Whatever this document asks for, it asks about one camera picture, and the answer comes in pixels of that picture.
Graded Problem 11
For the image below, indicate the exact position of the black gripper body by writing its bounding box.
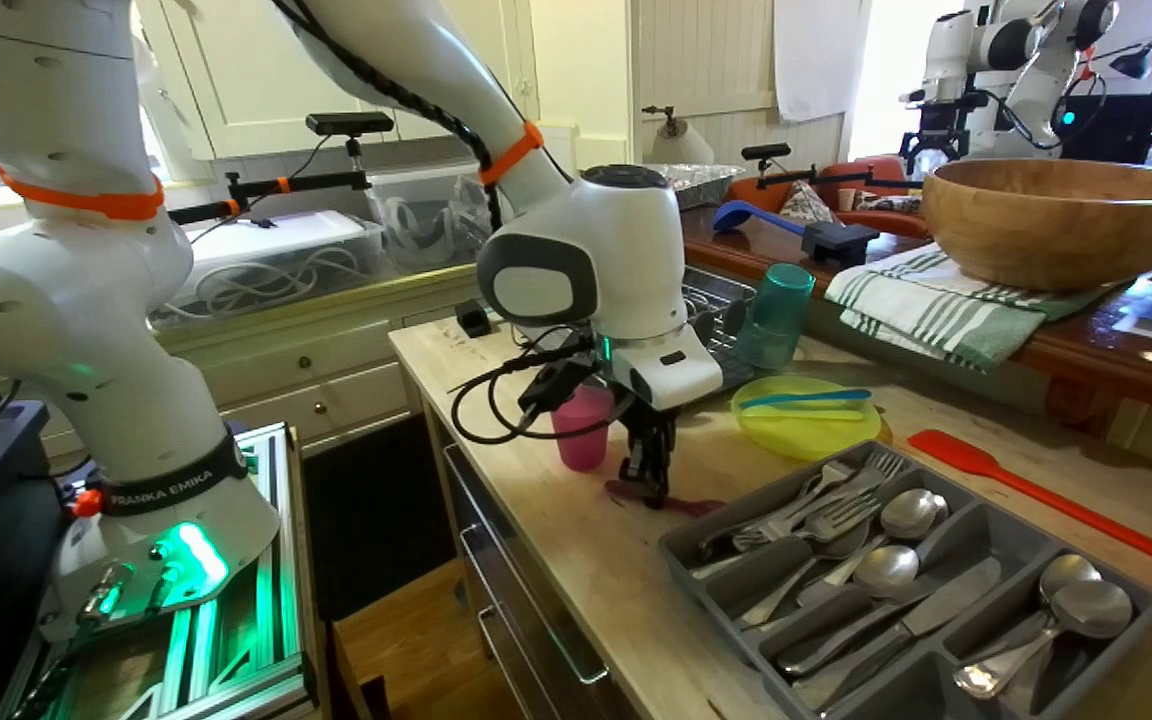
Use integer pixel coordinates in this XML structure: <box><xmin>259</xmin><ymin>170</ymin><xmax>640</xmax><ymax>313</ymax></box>
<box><xmin>608</xmin><ymin>395</ymin><xmax>686</xmax><ymax>460</ymax></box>

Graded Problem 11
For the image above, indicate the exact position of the pink plastic cup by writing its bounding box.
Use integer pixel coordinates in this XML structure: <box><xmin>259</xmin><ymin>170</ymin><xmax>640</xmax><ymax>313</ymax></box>
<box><xmin>548</xmin><ymin>381</ymin><xmax>623</xmax><ymax>476</ymax></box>

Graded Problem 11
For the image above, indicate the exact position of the teal plastic cup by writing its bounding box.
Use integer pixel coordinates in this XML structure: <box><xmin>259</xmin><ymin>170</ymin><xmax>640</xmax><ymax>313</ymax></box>
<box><xmin>731</xmin><ymin>261</ymin><xmax>819</xmax><ymax>385</ymax></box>

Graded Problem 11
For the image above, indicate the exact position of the long red spatula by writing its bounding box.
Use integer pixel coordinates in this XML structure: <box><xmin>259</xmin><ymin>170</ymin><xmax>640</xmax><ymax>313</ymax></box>
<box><xmin>905</xmin><ymin>428</ymin><xmax>1152</xmax><ymax>590</ymax></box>

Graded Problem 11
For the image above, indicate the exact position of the grey cutlery tray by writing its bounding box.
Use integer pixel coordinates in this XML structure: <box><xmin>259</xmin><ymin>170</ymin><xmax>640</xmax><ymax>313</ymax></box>
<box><xmin>656</xmin><ymin>438</ymin><xmax>1152</xmax><ymax>720</ymax></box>

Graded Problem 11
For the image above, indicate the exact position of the metal fork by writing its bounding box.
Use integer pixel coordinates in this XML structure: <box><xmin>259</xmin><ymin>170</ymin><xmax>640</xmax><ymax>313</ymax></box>
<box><xmin>769</xmin><ymin>452</ymin><xmax>918</xmax><ymax>548</ymax></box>
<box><xmin>731</xmin><ymin>457</ymin><xmax>866</xmax><ymax>560</ymax></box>

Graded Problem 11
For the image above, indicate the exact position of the blue plastic utensil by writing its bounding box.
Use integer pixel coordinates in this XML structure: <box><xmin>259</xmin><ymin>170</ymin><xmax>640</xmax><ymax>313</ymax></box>
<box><xmin>736</xmin><ymin>385</ymin><xmax>879</xmax><ymax>420</ymax></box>

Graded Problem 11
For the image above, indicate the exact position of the butcher block island cabinet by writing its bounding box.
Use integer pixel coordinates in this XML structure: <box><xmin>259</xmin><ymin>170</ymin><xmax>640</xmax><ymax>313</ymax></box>
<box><xmin>390</xmin><ymin>313</ymin><xmax>793</xmax><ymax>720</ymax></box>

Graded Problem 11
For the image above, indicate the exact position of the small black clamp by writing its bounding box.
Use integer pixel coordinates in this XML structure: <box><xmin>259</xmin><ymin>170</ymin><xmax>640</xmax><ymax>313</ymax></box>
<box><xmin>451</xmin><ymin>298</ymin><xmax>501</xmax><ymax>339</ymax></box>

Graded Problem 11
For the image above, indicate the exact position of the metal spoon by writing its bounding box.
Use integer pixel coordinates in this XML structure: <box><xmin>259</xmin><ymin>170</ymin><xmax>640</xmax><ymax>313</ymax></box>
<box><xmin>950</xmin><ymin>574</ymin><xmax>1139</xmax><ymax>709</ymax></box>
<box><xmin>736</xmin><ymin>535</ymin><xmax>928</xmax><ymax>637</ymax></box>
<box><xmin>793</xmin><ymin>486</ymin><xmax>955</xmax><ymax>611</ymax></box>
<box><xmin>988</xmin><ymin>548</ymin><xmax>1112</xmax><ymax>671</ymax></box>

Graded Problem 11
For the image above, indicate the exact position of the metal table knife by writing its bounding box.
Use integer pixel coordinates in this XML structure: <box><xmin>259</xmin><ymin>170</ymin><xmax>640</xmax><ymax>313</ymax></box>
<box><xmin>777</xmin><ymin>558</ymin><xmax>1008</xmax><ymax>684</ymax></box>
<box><xmin>793</xmin><ymin>617</ymin><xmax>925</xmax><ymax>718</ymax></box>

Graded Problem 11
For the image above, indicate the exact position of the clear soap pump bottle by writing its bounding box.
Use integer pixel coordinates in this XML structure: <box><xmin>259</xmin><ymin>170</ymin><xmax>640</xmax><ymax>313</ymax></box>
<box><xmin>640</xmin><ymin>100</ymin><xmax>719</xmax><ymax>173</ymax></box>

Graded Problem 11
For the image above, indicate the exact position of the clear plastic storage bin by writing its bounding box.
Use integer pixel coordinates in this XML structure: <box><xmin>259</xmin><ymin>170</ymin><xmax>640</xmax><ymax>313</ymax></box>
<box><xmin>380</xmin><ymin>173</ymin><xmax>501</xmax><ymax>279</ymax></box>
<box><xmin>153</xmin><ymin>206</ymin><xmax>402</xmax><ymax>324</ymax></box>

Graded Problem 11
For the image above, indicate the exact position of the white green striped towel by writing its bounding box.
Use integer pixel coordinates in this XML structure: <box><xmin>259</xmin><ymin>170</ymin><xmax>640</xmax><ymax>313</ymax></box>
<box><xmin>823</xmin><ymin>242</ymin><xmax>1117</xmax><ymax>377</ymax></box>

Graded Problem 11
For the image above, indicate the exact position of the white base cabinet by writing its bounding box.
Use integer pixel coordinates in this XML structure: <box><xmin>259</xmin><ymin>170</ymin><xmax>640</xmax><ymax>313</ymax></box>
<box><xmin>148</xmin><ymin>261</ymin><xmax>487</xmax><ymax>466</ymax></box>

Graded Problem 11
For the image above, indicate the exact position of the white panel door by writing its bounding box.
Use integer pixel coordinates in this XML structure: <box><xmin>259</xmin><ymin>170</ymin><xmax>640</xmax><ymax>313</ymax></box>
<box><xmin>629</xmin><ymin>0</ymin><xmax>786</xmax><ymax>137</ymax></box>

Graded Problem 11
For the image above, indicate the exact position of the white hanging cloth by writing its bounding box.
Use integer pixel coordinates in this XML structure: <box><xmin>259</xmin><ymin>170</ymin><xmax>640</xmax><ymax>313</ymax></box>
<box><xmin>769</xmin><ymin>0</ymin><xmax>876</xmax><ymax>127</ymax></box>

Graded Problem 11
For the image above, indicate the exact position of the wooden salad bowl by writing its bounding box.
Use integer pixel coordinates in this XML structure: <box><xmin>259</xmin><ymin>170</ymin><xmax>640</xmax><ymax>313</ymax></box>
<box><xmin>922</xmin><ymin>157</ymin><xmax>1152</xmax><ymax>302</ymax></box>

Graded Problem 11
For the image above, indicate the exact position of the dark wooden bar counter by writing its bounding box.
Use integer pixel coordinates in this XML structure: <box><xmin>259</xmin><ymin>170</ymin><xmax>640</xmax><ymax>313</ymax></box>
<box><xmin>682</xmin><ymin>197</ymin><xmax>1152</xmax><ymax>487</ymax></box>

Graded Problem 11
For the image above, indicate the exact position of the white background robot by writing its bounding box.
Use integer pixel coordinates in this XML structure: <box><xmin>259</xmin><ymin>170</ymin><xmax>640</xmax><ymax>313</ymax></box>
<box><xmin>898</xmin><ymin>0</ymin><xmax>1152</xmax><ymax>173</ymax></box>

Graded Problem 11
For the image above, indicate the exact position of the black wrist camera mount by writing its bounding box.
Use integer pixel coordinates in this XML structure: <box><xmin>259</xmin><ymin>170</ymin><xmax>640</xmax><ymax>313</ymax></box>
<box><xmin>516</xmin><ymin>349</ymin><xmax>608</xmax><ymax>420</ymax></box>

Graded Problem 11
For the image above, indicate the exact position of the thin black looped cable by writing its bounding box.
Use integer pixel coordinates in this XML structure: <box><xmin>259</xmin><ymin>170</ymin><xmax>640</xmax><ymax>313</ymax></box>
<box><xmin>448</xmin><ymin>332</ymin><xmax>608</xmax><ymax>452</ymax></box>

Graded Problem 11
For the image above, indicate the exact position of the black stereo camera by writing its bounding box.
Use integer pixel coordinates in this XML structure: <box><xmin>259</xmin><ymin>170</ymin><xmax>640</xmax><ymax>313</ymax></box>
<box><xmin>736</xmin><ymin>142</ymin><xmax>796</xmax><ymax>170</ymax></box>
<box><xmin>303</xmin><ymin>107</ymin><xmax>402</xmax><ymax>143</ymax></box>

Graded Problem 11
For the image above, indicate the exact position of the orange velcro strap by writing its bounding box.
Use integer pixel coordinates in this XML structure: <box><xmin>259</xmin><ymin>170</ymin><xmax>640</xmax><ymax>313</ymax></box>
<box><xmin>477</xmin><ymin>119</ymin><xmax>553</xmax><ymax>194</ymax></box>
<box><xmin>0</xmin><ymin>163</ymin><xmax>168</xmax><ymax>229</ymax></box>

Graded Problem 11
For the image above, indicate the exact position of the black corrugated cable conduit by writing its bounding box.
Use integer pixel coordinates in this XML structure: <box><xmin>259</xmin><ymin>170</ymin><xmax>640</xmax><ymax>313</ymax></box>
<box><xmin>267</xmin><ymin>0</ymin><xmax>516</xmax><ymax>234</ymax></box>

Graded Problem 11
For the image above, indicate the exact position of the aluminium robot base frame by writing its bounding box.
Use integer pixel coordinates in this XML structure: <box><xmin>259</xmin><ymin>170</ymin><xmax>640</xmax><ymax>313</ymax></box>
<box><xmin>0</xmin><ymin>417</ymin><xmax>323</xmax><ymax>720</ymax></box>

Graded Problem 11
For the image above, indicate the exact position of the black camera stand rail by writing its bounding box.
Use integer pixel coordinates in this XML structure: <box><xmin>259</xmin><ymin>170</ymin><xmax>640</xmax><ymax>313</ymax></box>
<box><xmin>166</xmin><ymin>134</ymin><xmax>385</xmax><ymax>229</ymax></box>

